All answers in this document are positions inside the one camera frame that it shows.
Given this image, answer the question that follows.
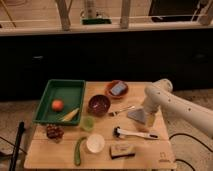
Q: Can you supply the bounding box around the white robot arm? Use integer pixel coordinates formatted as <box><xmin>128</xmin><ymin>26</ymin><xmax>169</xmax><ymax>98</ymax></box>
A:
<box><xmin>142</xmin><ymin>79</ymin><xmax>213</xmax><ymax>139</ymax></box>

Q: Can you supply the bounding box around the black pole stand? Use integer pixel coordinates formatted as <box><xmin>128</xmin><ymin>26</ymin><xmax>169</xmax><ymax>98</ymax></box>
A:
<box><xmin>9</xmin><ymin>122</ymin><xmax>25</xmax><ymax>171</ymax></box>

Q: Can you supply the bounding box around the bunch of dark grapes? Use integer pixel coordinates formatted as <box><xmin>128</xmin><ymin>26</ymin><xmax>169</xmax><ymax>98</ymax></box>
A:
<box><xmin>46</xmin><ymin>124</ymin><xmax>64</xmax><ymax>139</ymax></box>

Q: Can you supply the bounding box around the white black brush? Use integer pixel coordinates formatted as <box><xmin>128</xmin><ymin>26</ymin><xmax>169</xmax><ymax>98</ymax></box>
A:
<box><xmin>114</xmin><ymin>127</ymin><xmax>158</xmax><ymax>140</ymax></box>

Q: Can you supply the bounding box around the green base stand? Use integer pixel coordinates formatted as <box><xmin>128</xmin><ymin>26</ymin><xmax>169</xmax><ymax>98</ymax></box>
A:
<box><xmin>82</xmin><ymin>18</ymin><xmax>112</xmax><ymax>25</ymax></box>

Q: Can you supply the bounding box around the blue sponge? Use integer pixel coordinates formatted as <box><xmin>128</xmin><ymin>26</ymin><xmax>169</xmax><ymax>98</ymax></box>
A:
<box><xmin>110</xmin><ymin>82</ymin><xmax>127</xmax><ymax>96</ymax></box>

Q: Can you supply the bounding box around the dark red bowl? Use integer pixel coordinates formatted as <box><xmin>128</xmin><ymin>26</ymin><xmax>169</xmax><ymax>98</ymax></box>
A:
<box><xmin>87</xmin><ymin>94</ymin><xmax>111</xmax><ymax>117</ymax></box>

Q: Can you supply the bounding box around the black floor cable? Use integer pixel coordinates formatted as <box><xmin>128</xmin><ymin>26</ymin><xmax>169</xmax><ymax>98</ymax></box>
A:
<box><xmin>168</xmin><ymin>132</ymin><xmax>213</xmax><ymax>171</ymax></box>

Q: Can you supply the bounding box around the light green cup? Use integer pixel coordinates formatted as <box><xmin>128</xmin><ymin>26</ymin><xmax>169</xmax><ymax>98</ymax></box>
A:
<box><xmin>80</xmin><ymin>116</ymin><xmax>94</xmax><ymax>132</ymax></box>

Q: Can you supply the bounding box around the white paper cup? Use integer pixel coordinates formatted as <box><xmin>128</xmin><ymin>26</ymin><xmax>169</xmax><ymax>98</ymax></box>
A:
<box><xmin>86</xmin><ymin>134</ymin><xmax>105</xmax><ymax>154</ymax></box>

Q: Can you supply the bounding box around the yellow corn cob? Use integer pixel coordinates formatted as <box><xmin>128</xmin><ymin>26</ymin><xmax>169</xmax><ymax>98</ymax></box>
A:
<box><xmin>61</xmin><ymin>108</ymin><xmax>79</xmax><ymax>122</ymax></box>

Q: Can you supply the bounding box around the blue-grey towel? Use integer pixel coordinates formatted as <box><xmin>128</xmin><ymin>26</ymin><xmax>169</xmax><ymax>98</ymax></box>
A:
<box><xmin>127</xmin><ymin>108</ymin><xmax>146</xmax><ymax>124</ymax></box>

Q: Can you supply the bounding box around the orange tomato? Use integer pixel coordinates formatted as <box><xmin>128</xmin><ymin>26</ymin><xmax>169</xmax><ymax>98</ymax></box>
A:
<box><xmin>51</xmin><ymin>99</ymin><xmax>64</xmax><ymax>112</ymax></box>

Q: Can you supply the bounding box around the green plastic tray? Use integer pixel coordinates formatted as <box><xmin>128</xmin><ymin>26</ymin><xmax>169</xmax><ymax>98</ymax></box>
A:
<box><xmin>33</xmin><ymin>79</ymin><xmax>85</xmax><ymax>126</ymax></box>

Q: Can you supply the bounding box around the wooden block eraser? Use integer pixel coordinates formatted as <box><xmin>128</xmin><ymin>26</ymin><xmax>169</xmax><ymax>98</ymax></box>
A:
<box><xmin>110</xmin><ymin>143</ymin><xmax>135</xmax><ymax>159</ymax></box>

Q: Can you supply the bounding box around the green cucumber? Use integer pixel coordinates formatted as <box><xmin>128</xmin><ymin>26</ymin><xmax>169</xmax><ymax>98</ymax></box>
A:
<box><xmin>74</xmin><ymin>137</ymin><xmax>86</xmax><ymax>166</ymax></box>

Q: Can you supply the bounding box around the orange-brown plate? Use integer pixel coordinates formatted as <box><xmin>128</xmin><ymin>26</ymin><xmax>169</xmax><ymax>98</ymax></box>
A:
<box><xmin>105</xmin><ymin>80</ymin><xmax>129</xmax><ymax>99</ymax></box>

